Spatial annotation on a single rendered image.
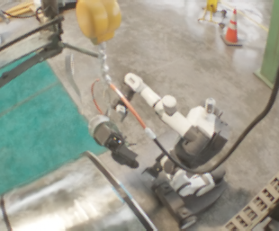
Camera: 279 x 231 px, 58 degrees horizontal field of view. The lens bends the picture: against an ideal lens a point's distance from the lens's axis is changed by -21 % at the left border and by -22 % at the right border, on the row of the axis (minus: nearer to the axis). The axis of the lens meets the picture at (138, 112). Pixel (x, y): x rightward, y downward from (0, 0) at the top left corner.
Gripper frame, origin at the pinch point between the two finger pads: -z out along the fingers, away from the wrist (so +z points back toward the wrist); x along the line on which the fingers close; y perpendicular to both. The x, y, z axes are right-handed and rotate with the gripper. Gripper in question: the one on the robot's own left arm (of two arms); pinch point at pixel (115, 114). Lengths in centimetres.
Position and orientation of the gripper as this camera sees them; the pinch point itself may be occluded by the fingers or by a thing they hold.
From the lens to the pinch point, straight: 186.8
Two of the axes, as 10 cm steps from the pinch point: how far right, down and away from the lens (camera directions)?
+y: 4.0, 3.0, -8.7
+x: -7.9, -3.7, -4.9
